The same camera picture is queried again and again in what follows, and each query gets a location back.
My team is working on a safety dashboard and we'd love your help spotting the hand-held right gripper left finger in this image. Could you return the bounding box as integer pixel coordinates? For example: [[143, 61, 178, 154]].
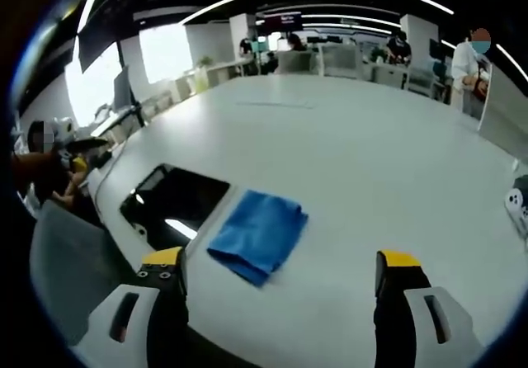
[[76, 246, 191, 368]]

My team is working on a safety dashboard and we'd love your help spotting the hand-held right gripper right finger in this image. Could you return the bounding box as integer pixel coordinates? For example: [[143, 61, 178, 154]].
[[373, 250, 488, 368]]

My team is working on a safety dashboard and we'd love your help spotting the black glossy panel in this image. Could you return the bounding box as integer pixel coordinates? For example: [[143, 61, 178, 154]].
[[118, 163, 233, 243]]

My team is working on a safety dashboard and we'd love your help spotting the blue cleaning cloth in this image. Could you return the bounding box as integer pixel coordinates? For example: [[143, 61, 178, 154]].
[[205, 189, 309, 289]]

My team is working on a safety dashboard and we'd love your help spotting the white device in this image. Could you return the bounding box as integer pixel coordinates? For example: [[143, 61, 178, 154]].
[[503, 185, 528, 237]]

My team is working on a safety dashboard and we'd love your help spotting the black computer monitor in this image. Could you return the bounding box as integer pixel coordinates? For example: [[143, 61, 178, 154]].
[[112, 64, 149, 129]]

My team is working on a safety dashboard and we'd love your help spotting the grey partition panel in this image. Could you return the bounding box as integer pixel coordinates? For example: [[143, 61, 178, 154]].
[[477, 59, 528, 173]]

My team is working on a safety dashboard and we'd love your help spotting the black hanging screen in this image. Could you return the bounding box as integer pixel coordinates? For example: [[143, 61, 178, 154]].
[[75, 0, 138, 73]]

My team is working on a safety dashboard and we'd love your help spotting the dark hanging sign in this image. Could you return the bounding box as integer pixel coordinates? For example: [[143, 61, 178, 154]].
[[262, 12, 304, 31]]

